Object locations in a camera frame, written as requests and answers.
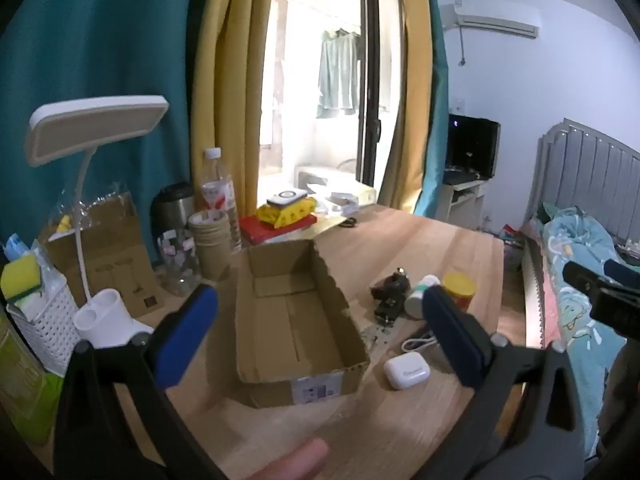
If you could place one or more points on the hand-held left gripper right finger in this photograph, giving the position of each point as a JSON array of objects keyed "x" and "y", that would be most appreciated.
[{"x": 450, "y": 330}]

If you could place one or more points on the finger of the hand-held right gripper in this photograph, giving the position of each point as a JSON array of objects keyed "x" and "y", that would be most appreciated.
[
  {"x": 612, "y": 305},
  {"x": 620, "y": 271}
]

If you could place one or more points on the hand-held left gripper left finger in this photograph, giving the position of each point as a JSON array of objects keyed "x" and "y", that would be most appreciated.
[{"x": 185, "y": 335}]

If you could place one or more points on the yellow lid jar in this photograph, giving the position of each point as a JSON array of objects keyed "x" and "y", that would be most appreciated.
[{"x": 460, "y": 287}]

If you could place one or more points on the white pill bottle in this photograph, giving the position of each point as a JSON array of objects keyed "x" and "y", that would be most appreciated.
[{"x": 420, "y": 297}]

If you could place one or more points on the white earbuds case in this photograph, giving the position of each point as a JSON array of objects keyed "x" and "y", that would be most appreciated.
[{"x": 406, "y": 370}]

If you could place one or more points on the black car key with keyring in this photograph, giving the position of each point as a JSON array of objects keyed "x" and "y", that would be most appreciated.
[{"x": 385, "y": 312}]

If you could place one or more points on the brown cardboard box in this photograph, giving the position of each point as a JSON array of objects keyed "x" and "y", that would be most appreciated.
[{"x": 295, "y": 320}]

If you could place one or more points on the person's left hand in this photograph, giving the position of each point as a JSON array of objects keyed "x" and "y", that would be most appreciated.
[{"x": 295, "y": 457}]

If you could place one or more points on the teal printed blanket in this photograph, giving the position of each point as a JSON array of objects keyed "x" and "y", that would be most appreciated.
[{"x": 575, "y": 280}]

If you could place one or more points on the pink bed mattress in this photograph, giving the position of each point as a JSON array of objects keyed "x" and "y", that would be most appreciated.
[{"x": 547, "y": 300}]

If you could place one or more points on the patterned glass jar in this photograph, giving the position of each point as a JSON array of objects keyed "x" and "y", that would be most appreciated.
[{"x": 179, "y": 262}]

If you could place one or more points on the stack of brown paper cups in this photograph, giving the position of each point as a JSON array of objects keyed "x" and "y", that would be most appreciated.
[{"x": 210, "y": 245}]

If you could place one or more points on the grey padded headboard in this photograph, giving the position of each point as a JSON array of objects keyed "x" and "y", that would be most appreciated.
[{"x": 590, "y": 170}]

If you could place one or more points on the plastic wrapped brown carton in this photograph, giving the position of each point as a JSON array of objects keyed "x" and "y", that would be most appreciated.
[{"x": 112, "y": 255}]

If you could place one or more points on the red book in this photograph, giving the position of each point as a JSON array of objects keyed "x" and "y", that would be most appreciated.
[{"x": 255, "y": 232}]

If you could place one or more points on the steel thermos flask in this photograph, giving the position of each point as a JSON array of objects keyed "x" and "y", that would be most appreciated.
[{"x": 172, "y": 205}]

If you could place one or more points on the white cabinet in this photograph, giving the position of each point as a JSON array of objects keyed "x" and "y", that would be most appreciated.
[{"x": 467, "y": 197}]

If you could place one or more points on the white perforated basket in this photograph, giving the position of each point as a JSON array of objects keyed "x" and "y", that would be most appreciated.
[{"x": 45, "y": 325}]

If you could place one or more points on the clear plastic water bottle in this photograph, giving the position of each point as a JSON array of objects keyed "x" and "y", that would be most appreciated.
[{"x": 217, "y": 195}]

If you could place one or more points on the black scissors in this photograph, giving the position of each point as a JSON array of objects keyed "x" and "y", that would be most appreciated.
[{"x": 349, "y": 222}]

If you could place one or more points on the yellow tissue packet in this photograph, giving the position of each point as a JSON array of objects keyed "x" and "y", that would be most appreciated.
[{"x": 292, "y": 212}]

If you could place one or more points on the small yellow object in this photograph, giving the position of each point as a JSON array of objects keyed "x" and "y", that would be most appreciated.
[{"x": 63, "y": 224}]

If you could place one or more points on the white power bank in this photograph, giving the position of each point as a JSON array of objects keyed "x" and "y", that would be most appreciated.
[{"x": 285, "y": 197}]

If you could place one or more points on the green packet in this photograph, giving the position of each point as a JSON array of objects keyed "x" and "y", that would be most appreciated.
[{"x": 22, "y": 390}]

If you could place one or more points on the yellow sponge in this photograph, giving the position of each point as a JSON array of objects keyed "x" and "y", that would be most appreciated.
[{"x": 20, "y": 275}]

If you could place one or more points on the black monitor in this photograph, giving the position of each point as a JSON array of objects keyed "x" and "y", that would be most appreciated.
[{"x": 475, "y": 145}]

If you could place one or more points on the white boxes on windowsill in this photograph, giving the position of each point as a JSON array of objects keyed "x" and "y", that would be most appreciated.
[{"x": 330, "y": 185}]

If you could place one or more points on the blue white packet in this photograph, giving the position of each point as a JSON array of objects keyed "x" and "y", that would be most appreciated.
[{"x": 17, "y": 247}]

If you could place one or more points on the narrow teal curtain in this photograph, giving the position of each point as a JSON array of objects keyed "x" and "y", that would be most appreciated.
[{"x": 440, "y": 135}]

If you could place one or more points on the white desk lamp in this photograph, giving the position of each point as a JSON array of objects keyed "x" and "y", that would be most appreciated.
[{"x": 95, "y": 125}]

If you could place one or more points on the narrow yellow curtain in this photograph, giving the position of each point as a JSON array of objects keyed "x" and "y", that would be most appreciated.
[{"x": 417, "y": 85}]

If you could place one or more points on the wide yellow curtain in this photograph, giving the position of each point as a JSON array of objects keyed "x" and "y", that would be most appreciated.
[{"x": 230, "y": 85}]

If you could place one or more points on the hanging green clothes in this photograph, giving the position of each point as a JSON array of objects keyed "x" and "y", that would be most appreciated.
[{"x": 340, "y": 75}]

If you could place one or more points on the white air conditioner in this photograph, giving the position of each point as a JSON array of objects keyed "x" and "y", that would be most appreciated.
[{"x": 492, "y": 17}]

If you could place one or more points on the wide teal curtain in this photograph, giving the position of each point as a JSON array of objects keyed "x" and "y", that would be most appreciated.
[{"x": 100, "y": 60}]

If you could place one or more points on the white wall socket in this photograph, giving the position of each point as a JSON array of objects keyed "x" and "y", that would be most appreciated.
[{"x": 458, "y": 106}]

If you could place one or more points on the dark sliding door frame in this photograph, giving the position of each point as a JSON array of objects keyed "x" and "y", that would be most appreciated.
[{"x": 372, "y": 85}]

